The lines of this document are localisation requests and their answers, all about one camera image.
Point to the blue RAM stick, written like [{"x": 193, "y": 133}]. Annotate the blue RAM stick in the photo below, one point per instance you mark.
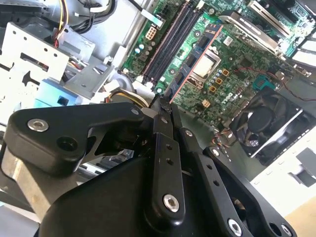
[{"x": 197, "y": 51}]

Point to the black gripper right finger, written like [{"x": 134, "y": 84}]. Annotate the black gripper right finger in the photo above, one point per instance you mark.
[{"x": 214, "y": 197}]

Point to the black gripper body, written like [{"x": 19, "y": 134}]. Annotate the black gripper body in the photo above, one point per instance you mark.
[{"x": 103, "y": 209}]

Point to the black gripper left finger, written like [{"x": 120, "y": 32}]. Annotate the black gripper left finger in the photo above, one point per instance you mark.
[{"x": 49, "y": 154}]

